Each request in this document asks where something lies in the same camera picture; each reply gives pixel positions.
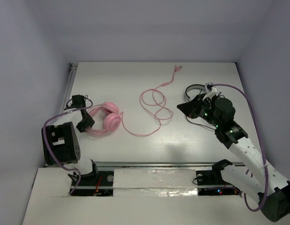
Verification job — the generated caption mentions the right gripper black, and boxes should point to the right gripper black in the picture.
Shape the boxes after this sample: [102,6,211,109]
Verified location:
[176,95,221,128]

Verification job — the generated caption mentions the pink headphone cable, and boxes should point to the pink headphone cable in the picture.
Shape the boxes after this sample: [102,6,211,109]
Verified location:
[121,65,183,137]

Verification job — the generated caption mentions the pink headphones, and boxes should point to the pink headphones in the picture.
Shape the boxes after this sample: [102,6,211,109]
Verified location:
[86,102,122,137]

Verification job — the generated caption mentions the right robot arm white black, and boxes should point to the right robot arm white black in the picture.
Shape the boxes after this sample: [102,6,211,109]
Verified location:
[177,94,290,222]

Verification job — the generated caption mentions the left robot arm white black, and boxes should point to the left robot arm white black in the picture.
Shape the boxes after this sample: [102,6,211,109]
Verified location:
[41,95,95,183]

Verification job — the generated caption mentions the black white headphones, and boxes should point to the black white headphones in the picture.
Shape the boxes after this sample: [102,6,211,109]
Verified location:
[184,84,206,102]

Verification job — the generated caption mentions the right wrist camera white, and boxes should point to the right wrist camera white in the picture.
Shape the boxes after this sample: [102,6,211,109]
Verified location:
[204,82,218,94]

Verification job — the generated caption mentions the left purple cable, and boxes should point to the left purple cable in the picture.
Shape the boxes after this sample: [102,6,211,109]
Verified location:
[41,98,94,195]

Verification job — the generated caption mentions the aluminium rail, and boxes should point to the aluminium rail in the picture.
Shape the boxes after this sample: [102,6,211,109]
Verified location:
[92,160,246,170]

